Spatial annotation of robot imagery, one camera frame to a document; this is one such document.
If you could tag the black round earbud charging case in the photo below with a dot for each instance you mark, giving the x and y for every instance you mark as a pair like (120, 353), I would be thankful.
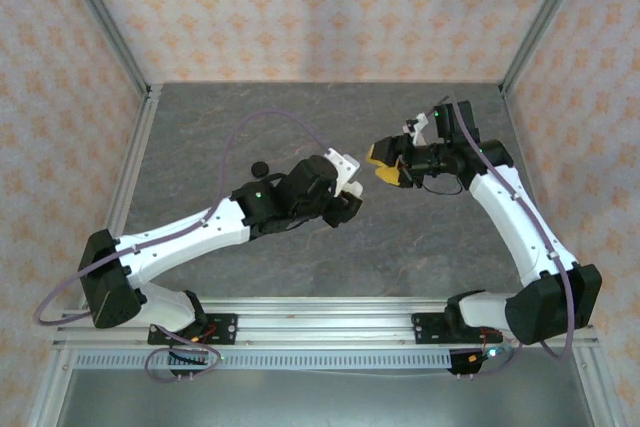
(260, 169)

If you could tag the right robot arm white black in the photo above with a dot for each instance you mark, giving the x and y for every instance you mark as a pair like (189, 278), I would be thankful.
(510, 232)

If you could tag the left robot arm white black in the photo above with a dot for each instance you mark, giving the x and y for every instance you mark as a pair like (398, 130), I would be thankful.
(175, 242)

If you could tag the grey metal sheet panel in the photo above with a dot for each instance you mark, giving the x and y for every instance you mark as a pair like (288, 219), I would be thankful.
(325, 402)

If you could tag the circuit board with green light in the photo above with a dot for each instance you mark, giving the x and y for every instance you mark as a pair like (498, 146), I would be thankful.
(472, 358)

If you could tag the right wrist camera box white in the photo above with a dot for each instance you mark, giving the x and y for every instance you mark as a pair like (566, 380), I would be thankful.
(420, 124)

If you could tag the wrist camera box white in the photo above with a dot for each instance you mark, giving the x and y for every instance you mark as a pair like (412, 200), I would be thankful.
(340, 164)
(420, 124)

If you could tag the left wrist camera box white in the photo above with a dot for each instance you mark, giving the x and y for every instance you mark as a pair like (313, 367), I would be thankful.
(340, 164)

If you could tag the aluminium mounting rail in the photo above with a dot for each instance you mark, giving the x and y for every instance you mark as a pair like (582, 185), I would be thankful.
(325, 322)

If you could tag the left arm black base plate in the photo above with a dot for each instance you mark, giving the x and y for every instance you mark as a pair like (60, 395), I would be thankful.
(225, 329)

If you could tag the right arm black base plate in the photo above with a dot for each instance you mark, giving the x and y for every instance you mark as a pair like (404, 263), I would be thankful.
(425, 327)

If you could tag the aluminium side rail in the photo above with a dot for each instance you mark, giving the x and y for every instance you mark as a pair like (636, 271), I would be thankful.
(146, 107)
(597, 392)

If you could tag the aluminium frame post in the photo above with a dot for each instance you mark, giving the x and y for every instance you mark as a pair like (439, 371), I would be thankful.
(102, 12)
(549, 12)

